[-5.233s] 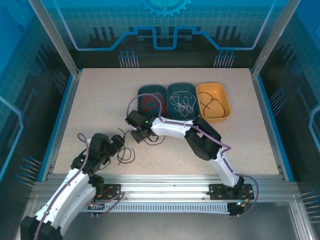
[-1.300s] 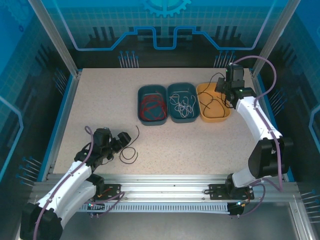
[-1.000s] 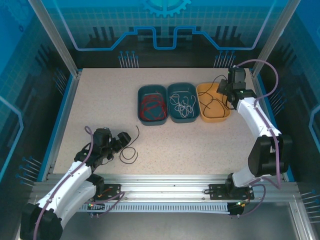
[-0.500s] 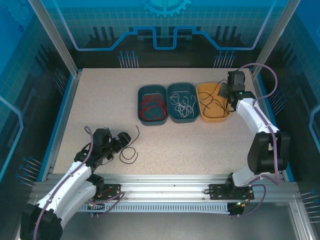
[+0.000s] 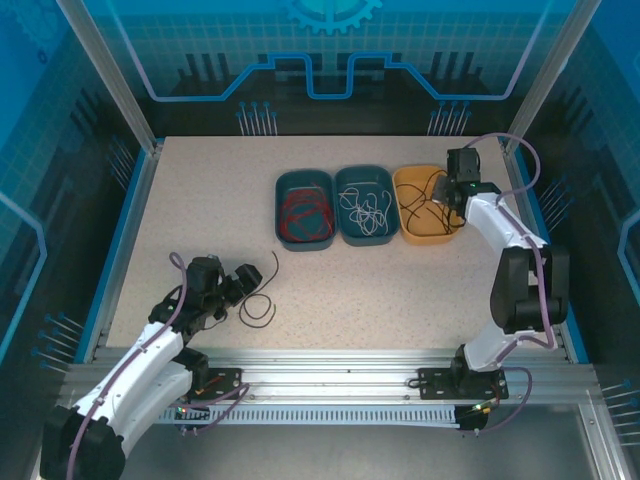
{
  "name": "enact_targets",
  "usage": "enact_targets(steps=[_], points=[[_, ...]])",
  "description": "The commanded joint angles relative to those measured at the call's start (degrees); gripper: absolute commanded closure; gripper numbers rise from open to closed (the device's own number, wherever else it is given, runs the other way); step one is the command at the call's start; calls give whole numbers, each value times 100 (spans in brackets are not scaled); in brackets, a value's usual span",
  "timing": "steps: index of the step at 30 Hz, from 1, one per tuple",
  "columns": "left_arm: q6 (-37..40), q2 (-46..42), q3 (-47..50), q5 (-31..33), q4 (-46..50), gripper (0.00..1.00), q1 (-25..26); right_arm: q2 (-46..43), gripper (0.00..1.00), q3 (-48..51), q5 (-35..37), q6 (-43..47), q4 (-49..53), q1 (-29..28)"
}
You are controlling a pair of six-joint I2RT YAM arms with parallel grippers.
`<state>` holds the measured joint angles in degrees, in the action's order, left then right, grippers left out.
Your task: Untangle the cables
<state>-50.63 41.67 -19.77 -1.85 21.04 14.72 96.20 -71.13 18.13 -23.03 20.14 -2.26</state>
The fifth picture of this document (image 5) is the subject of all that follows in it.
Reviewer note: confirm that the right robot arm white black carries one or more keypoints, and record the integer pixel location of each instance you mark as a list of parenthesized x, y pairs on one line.
[(525, 290)]

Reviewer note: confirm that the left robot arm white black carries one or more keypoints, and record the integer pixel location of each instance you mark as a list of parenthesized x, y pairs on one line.
[(135, 370)]

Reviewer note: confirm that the orange plastic bin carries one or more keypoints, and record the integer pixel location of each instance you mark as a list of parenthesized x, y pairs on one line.
[(415, 175)]

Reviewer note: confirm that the dark teal plastic bin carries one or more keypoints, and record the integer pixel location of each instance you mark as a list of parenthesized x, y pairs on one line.
[(362, 176), (302, 177)]

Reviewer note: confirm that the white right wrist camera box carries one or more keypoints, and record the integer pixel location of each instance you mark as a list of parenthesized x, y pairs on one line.
[(441, 192)]

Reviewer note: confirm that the aluminium side rail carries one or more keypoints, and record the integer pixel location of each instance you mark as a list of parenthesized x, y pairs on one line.
[(148, 180), (517, 180)]

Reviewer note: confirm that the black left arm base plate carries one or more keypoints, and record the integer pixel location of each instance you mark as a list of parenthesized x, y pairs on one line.
[(225, 381)]

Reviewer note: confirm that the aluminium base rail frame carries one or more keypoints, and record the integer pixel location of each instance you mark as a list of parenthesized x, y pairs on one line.
[(325, 365)]

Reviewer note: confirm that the aluminium corner post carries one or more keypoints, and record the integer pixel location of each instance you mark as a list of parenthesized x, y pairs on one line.
[(548, 75), (112, 75)]

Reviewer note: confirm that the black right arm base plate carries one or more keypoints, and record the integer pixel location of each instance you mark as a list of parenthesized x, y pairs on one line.
[(432, 382)]

